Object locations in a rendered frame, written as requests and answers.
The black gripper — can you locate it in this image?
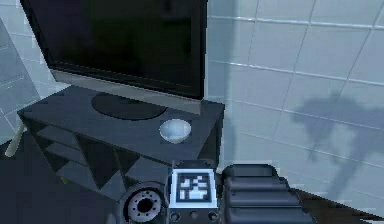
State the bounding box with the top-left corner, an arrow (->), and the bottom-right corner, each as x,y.
117,181 -> 170,224

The dark grey television stand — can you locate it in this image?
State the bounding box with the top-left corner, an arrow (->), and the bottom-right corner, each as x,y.
17,85 -> 226,202

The white bowl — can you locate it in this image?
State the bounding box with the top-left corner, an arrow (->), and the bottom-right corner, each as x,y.
159,118 -> 193,145

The pale baseball bat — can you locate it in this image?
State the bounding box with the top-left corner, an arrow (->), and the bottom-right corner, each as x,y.
4,124 -> 26,158

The black television set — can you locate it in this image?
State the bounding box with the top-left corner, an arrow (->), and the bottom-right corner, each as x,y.
19,0 -> 208,121

